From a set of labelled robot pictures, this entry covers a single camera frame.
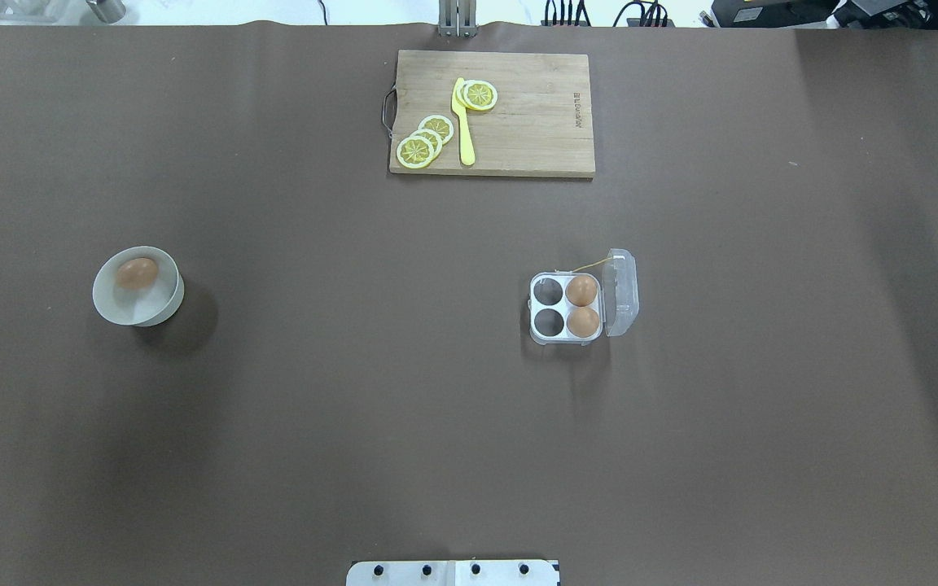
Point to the lemon slice by knife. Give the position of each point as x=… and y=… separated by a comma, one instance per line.
x=478, y=95

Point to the lemon slice under knife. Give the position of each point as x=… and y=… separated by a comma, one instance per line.
x=459, y=96

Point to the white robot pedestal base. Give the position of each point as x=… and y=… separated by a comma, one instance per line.
x=455, y=572

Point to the brown egg box rear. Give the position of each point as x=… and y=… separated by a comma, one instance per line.
x=581, y=290

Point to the white ceramic bowl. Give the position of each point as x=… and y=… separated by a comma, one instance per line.
x=141, y=308

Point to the clear plastic egg box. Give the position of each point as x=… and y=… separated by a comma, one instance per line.
x=618, y=301

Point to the lemon slice middle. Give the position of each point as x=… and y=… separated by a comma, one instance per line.
x=434, y=139

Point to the brown egg box front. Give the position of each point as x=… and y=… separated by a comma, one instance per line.
x=584, y=322

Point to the brown egg box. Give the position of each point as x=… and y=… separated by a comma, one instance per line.
x=581, y=290
x=584, y=322

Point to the yellow plastic knife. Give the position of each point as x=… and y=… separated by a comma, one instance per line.
x=467, y=154

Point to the lemon slice upper left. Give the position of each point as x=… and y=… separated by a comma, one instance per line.
x=439, y=124

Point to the wooden cutting board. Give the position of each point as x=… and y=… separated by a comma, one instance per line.
x=541, y=125

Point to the aluminium frame post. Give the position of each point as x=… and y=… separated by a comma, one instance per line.
x=457, y=18

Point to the brown egg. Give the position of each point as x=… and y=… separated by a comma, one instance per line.
x=137, y=274

